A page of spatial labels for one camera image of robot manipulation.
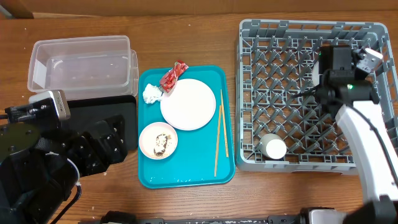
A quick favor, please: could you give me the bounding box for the grey dish rack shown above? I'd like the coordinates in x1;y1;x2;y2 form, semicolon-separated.
235;19;397;175

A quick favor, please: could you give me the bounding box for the white cup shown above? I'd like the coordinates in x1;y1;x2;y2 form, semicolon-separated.
259;133;287;159

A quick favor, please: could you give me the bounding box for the large pink plate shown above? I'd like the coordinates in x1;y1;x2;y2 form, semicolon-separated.
160;78;216;131

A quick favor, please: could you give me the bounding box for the wooden chopstick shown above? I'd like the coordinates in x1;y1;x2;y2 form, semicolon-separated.
220;89;229;158
214;105;221;177

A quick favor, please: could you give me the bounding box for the white bowl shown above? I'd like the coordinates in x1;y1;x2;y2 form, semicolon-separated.
312;62;320;86

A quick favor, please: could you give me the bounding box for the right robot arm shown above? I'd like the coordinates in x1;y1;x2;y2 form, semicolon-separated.
301;45;397;223

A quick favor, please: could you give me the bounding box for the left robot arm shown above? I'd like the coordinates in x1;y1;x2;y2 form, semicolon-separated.
1;115;127;223

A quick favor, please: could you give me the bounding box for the black bin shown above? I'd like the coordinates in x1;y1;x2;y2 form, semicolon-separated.
68;95;138;151

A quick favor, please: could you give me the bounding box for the small pink plate with food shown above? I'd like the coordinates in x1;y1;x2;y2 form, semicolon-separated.
139;122;178;160

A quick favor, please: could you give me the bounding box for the crumpled white tissue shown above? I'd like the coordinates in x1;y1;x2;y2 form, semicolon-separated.
142;84;163;104

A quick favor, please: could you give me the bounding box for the clear plastic bin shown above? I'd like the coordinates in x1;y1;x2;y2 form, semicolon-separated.
27;35;139;100

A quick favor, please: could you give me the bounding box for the teal tray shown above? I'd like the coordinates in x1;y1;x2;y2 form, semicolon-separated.
137;65;236;189

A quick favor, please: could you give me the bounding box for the red snack wrapper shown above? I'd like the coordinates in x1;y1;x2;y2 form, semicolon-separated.
159;60;189;93

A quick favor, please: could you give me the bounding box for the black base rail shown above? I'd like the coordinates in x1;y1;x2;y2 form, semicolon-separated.
77;207;312;224

